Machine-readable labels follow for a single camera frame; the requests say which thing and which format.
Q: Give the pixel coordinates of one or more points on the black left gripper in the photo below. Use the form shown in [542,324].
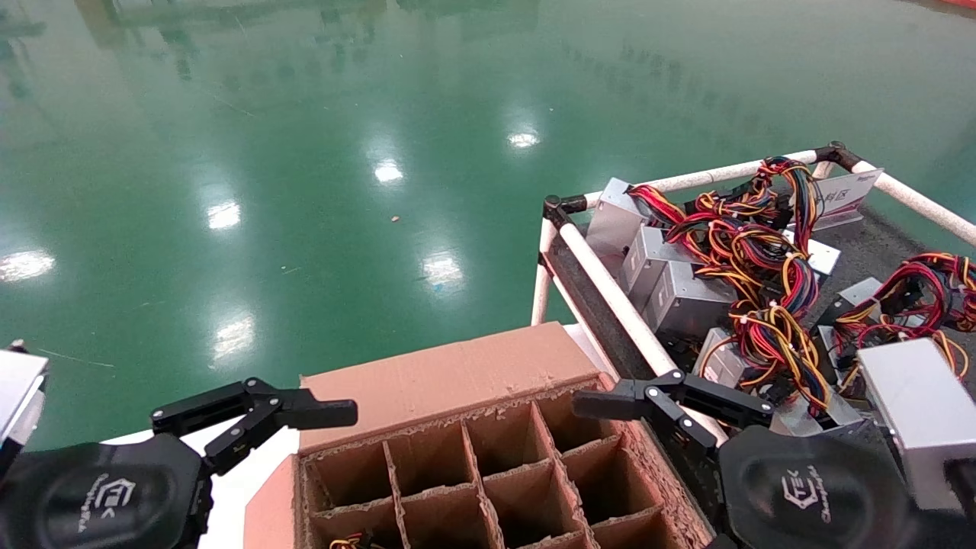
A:
[91,496]

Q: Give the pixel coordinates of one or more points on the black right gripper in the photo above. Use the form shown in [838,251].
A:
[808,496]

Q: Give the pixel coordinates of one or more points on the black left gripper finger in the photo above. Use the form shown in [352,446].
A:
[320,412]

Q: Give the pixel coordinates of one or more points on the brown cardboard box with dividers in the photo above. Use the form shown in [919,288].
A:
[442,377]

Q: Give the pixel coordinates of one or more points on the silver power supply unit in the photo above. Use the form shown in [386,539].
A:
[644,263]
[797,417]
[686,301]
[862,292]
[717,364]
[823,258]
[610,221]

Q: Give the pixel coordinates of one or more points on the black pipe corner joint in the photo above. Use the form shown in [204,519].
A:
[560,206]
[835,155]

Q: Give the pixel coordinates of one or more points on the white sign card red print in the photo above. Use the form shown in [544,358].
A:
[846,198]

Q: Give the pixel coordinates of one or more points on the white pipe cart frame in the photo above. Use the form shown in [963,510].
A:
[610,293]

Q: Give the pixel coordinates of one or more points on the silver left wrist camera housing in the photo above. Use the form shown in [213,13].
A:
[19,389]

